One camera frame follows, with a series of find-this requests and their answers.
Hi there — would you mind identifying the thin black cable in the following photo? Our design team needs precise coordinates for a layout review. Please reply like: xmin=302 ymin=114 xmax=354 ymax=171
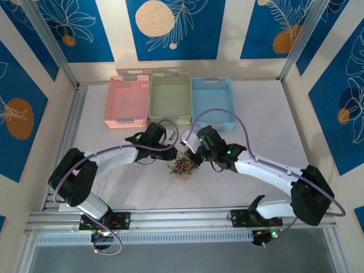
xmin=175 ymin=152 xmax=200 ymax=172

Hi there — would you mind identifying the thin dark green cable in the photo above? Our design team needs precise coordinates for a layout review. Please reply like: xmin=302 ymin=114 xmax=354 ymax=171
xmin=169 ymin=166 xmax=195 ymax=175

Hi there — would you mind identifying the green plastic basket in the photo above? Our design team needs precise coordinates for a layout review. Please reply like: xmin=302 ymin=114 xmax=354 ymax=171
xmin=148 ymin=72 xmax=193 ymax=126

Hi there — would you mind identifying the pink plastic basket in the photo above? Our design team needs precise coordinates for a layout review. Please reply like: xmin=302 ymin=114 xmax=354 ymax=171
xmin=104 ymin=74 xmax=151 ymax=130

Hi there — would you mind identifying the blue plastic basket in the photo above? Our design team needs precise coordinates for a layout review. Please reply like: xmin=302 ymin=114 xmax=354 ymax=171
xmin=191 ymin=76 xmax=238 ymax=131

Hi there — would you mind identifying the black electronics board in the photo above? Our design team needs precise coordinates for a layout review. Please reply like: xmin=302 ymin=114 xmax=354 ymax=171
xmin=251 ymin=229 xmax=282 ymax=247
xmin=90 ymin=229 xmax=115 ymax=251

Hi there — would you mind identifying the aluminium frame rail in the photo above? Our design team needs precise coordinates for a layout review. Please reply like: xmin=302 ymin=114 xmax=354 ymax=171
xmin=24 ymin=205 xmax=339 ymax=236

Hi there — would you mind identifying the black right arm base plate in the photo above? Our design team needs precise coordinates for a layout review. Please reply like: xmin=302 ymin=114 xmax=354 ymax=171
xmin=230 ymin=209 xmax=284 ymax=228

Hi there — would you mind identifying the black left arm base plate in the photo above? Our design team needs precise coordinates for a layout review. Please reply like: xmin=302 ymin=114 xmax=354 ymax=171
xmin=78 ymin=212 xmax=131 ymax=231

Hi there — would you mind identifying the slotted white cable duct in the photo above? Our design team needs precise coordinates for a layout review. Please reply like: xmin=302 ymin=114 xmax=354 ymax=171
xmin=36 ymin=230 xmax=254 ymax=246

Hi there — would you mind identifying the aluminium side rail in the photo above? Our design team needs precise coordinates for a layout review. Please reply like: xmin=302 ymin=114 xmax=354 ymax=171
xmin=41 ymin=84 xmax=89 ymax=212

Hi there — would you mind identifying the aluminium frame post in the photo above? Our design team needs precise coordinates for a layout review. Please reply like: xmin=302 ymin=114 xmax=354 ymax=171
xmin=276 ymin=0 xmax=333 ymax=83
xmin=20 ymin=0 xmax=81 ymax=89

